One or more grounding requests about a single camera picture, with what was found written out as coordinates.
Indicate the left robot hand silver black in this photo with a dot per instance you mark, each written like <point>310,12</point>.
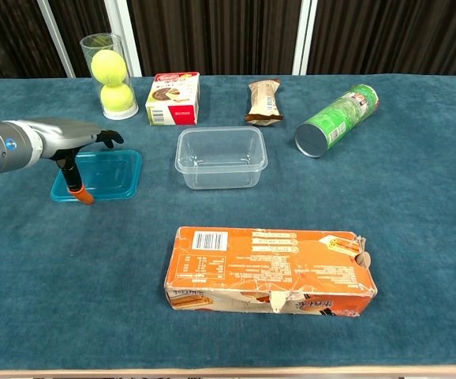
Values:
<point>66,134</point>

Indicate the blue container lid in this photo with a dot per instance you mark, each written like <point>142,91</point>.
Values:
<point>109,173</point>

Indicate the white red cake box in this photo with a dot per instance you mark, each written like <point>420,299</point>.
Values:
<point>173,98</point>

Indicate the clear plastic container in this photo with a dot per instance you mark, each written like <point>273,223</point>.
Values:
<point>220,158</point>

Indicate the orange cardboard biscuit box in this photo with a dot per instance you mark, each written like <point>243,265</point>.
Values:
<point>271,264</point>

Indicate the yellow tennis ball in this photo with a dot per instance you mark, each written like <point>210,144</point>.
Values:
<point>116,98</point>
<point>109,67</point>

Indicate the clear tennis ball tube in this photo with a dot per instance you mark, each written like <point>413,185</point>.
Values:
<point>94,41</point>

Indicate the teal table cloth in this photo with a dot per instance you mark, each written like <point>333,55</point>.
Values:
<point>54,256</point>

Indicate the dark brown pleated curtain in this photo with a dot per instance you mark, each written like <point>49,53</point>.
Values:
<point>220,35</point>

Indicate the brown snack bar wrapper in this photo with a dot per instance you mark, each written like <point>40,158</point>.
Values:
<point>265,102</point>

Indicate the green chips can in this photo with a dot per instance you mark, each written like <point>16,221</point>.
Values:
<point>338,118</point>

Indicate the thin grey frame post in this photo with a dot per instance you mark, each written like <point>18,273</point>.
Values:
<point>56,39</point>

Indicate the white frame post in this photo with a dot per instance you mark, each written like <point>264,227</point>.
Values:
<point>305,35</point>
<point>123,31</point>

